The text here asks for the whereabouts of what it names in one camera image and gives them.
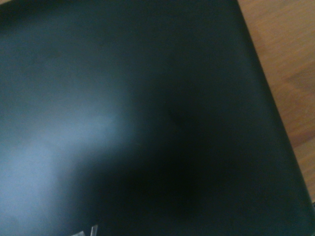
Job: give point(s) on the wooden desk black metal frame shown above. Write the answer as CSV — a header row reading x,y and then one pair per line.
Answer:
x,y
290,49

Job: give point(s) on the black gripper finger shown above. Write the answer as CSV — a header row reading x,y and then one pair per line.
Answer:
x,y
93,231

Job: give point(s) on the black laptop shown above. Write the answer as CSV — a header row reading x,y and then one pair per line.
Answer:
x,y
123,98

